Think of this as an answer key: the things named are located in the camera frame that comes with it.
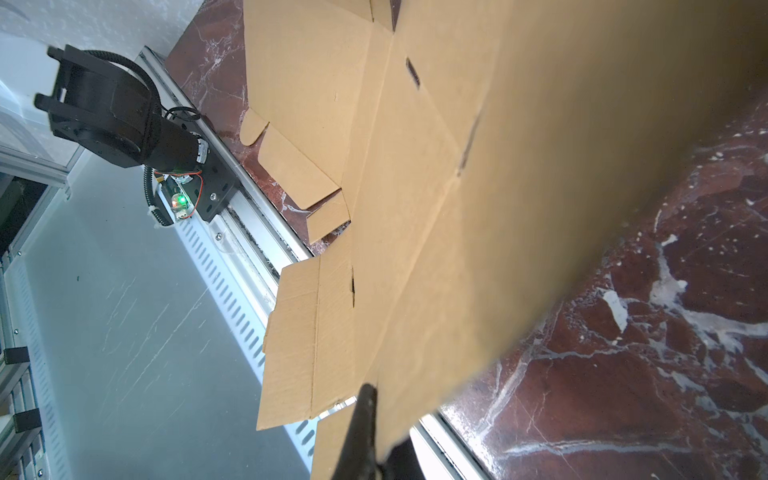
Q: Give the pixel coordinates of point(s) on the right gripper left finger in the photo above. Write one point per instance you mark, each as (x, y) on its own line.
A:
(357, 459)

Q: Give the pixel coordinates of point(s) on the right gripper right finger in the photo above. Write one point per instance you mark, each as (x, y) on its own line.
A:
(402, 463)

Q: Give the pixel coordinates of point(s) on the brown cardboard box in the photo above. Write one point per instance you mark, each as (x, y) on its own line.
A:
(476, 158)

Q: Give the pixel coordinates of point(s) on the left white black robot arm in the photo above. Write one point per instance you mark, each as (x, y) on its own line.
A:
(109, 105)

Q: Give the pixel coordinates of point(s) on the small green lit circuit board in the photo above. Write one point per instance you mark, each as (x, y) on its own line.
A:
(172, 190)

